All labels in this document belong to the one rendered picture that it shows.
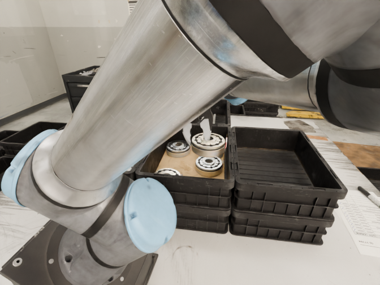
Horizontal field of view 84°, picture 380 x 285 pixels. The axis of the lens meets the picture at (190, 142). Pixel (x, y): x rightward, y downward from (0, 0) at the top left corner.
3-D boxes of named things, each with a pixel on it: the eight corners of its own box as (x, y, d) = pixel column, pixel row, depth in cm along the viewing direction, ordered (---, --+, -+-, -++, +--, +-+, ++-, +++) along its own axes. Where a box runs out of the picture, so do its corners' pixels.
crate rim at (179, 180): (234, 189, 61) (235, 183, 60) (134, 180, 64) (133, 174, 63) (230, 130, 96) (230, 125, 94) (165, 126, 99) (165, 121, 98)
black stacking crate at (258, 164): (335, 224, 62) (349, 194, 56) (232, 213, 65) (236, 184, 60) (295, 154, 96) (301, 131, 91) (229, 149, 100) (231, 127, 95)
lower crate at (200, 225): (228, 237, 71) (231, 211, 65) (141, 227, 74) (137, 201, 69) (227, 168, 105) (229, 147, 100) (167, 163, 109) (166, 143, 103)
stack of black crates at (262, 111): (268, 129, 276) (275, 95, 254) (273, 140, 249) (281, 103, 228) (237, 128, 281) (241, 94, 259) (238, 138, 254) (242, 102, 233)
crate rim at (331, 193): (348, 200, 57) (351, 193, 56) (234, 189, 61) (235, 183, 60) (301, 134, 92) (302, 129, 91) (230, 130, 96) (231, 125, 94)
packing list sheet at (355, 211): (449, 269, 61) (450, 268, 61) (362, 258, 64) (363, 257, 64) (378, 192, 90) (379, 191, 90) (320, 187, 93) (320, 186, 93)
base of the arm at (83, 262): (110, 301, 43) (137, 290, 39) (39, 271, 38) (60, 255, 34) (134, 233, 56) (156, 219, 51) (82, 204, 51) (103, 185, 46)
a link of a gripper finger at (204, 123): (215, 136, 70) (208, 110, 66) (215, 145, 65) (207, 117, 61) (206, 138, 71) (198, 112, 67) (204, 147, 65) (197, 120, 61)
